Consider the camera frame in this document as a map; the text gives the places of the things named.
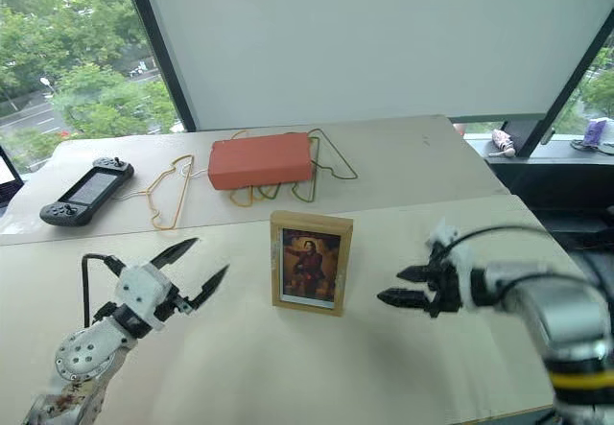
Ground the wooden picture frame with portrait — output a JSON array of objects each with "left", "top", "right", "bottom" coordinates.
[{"left": 270, "top": 209, "right": 355, "bottom": 319}]

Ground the black handheld game controller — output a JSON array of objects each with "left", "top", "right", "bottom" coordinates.
[{"left": 38, "top": 155, "right": 135, "bottom": 227}]

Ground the pink folded umbrella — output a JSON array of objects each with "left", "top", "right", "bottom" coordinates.
[{"left": 487, "top": 128, "right": 518, "bottom": 159}]

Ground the black cable bundle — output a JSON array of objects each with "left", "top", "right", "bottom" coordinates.
[{"left": 569, "top": 138, "right": 614, "bottom": 156}]

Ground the green wire clothes hanger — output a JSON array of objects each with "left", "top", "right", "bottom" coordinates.
[{"left": 253, "top": 128, "right": 359, "bottom": 204}]

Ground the yellow wire clothes hanger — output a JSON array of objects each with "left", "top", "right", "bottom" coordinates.
[{"left": 145, "top": 154, "right": 199, "bottom": 231}]

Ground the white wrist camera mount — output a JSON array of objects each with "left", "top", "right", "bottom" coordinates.
[
  {"left": 426, "top": 219, "right": 477, "bottom": 312},
  {"left": 115, "top": 263, "right": 182, "bottom": 333}
]

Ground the purple tissue pack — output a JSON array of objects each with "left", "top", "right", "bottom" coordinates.
[{"left": 582, "top": 116, "right": 611, "bottom": 148}]

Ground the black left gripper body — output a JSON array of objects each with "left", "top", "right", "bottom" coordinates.
[{"left": 155, "top": 286, "right": 200, "bottom": 323}]

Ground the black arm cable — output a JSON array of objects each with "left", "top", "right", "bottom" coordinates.
[
  {"left": 444, "top": 224, "right": 597, "bottom": 301},
  {"left": 80, "top": 253, "right": 127, "bottom": 328}
]

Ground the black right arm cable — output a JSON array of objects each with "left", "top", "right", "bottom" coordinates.
[{"left": 444, "top": 224, "right": 597, "bottom": 301}]

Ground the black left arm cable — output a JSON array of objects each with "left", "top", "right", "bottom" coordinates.
[{"left": 80, "top": 253, "right": 127, "bottom": 328}]

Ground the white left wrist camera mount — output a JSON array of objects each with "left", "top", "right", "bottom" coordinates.
[{"left": 115, "top": 263, "right": 182, "bottom": 333}]

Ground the black window frame bar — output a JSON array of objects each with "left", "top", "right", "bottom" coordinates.
[
  {"left": 116, "top": 0, "right": 199, "bottom": 133},
  {"left": 523, "top": 25, "right": 614, "bottom": 158}
]

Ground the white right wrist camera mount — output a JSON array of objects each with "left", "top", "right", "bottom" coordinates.
[{"left": 426, "top": 219, "right": 477, "bottom": 312}]

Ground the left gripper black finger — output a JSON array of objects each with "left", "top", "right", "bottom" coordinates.
[
  {"left": 187, "top": 264, "right": 231, "bottom": 312},
  {"left": 147, "top": 237, "right": 201, "bottom": 270}
]

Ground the large white panel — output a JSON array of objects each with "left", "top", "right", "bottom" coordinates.
[{"left": 135, "top": 0, "right": 614, "bottom": 131}]

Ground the orange rectangular box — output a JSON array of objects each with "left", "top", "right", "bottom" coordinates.
[{"left": 207, "top": 130, "right": 315, "bottom": 192}]

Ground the black windowsill cabinet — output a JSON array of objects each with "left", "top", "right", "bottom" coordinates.
[{"left": 465, "top": 137, "right": 614, "bottom": 253}]

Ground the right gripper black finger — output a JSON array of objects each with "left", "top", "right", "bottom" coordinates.
[
  {"left": 376, "top": 287, "right": 436, "bottom": 312},
  {"left": 395, "top": 264, "right": 435, "bottom": 284}
]

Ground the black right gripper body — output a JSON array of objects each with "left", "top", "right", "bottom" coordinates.
[{"left": 423, "top": 244, "right": 465, "bottom": 320}]

